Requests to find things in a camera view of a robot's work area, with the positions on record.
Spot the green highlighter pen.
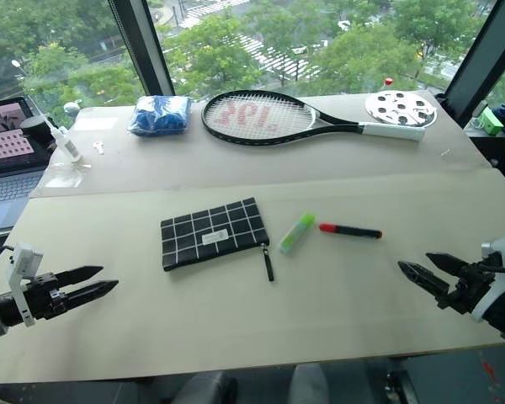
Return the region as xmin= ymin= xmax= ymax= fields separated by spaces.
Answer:
xmin=278 ymin=210 xmax=317 ymax=255

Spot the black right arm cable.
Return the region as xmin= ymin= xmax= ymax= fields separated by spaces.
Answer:
xmin=476 ymin=260 xmax=505 ymax=278

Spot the black window frame pillar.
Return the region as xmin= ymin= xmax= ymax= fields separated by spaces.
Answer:
xmin=107 ymin=0 xmax=177 ymax=101
xmin=443 ymin=0 xmax=505 ymax=128

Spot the black white-grid pencil case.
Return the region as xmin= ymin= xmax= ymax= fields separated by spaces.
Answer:
xmin=159 ymin=196 xmax=276 ymax=283

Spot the blue cloth in plastic bag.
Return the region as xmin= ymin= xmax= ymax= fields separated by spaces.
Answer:
xmin=125 ymin=94 xmax=194 ymax=137

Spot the black round cylinder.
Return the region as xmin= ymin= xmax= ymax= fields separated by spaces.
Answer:
xmin=19 ymin=116 xmax=48 ymax=139

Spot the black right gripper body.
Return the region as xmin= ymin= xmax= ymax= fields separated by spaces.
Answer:
xmin=436 ymin=262 xmax=497 ymax=315

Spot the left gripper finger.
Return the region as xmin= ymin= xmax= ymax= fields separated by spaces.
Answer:
xmin=62 ymin=279 xmax=120 ymax=311
xmin=53 ymin=265 xmax=104 ymax=286

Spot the black and white tennis racket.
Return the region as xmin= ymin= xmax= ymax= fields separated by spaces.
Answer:
xmin=200 ymin=89 xmax=427 ymax=148

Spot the clear plastic sheet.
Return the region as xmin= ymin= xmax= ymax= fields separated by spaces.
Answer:
xmin=41 ymin=161 xmax=93 ymax=189

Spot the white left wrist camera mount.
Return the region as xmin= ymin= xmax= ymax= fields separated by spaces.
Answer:
xmin=4 ymin=242 xmax=45 ymax=328

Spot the white glue tube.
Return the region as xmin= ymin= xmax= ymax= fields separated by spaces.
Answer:
xmin=45 ymin=119 xmax=84 ymax=164

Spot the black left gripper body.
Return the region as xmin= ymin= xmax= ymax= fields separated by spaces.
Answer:
xmin=24 ymin=272 xmax=72 ymax=322

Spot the green box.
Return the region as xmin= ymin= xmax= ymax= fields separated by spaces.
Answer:
xmin=479 ymin=106 xmax=505 ymax=136

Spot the grey laptop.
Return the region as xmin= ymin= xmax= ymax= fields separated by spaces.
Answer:
xmin=0 ymin=96 xmax=58 ymax=233

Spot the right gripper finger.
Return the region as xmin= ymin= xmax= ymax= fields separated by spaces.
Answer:
xmin=425 ymin=252 xmax=474 ymax=278
xmin=396 ymin=260 xmax=450 ymax=302

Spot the red and black marker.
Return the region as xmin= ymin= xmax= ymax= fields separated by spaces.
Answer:
xmin=317 ymin=222 xmax=384 ymax=242

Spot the white perforated round disc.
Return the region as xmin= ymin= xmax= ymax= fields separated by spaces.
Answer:
xmin=364 ymin=90 xmax=439 ymax=127

